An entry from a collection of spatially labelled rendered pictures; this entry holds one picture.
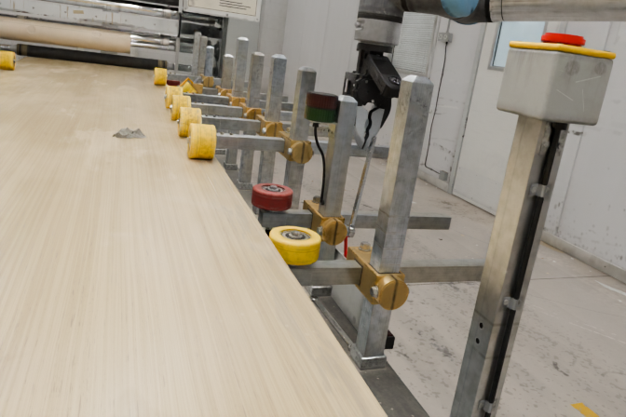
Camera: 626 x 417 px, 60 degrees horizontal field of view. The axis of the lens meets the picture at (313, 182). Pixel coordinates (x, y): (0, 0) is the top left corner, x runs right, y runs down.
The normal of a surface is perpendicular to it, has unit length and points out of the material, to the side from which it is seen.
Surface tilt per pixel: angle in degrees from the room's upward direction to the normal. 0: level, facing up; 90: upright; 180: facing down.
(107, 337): 0
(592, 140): 90
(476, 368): 90
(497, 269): 90
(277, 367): 0
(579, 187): 90
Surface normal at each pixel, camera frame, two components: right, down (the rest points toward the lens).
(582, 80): 0.32, 0.28
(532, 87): -0.94, -0.04
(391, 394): 0.13, -0.96
